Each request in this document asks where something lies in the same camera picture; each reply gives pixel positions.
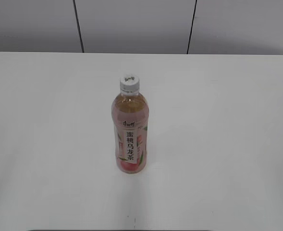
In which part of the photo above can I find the white bottle cap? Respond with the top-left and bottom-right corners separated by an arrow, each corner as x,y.
120,74 -> 140,92

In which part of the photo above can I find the peach oolong tea bottle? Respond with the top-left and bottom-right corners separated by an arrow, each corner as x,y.
111,91 -> 149,174

